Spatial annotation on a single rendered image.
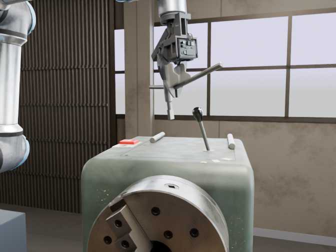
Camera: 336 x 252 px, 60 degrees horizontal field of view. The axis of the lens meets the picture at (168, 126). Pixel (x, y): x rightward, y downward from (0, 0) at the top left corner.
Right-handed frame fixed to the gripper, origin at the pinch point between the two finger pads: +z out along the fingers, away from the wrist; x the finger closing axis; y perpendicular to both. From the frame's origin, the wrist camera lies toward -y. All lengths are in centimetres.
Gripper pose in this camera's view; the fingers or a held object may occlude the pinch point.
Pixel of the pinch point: (173, 93)
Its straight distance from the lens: 81.3
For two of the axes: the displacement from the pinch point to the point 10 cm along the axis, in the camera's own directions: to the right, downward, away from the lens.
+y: 5.7, 0.1, -8.2
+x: 8.2, -1.0, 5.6
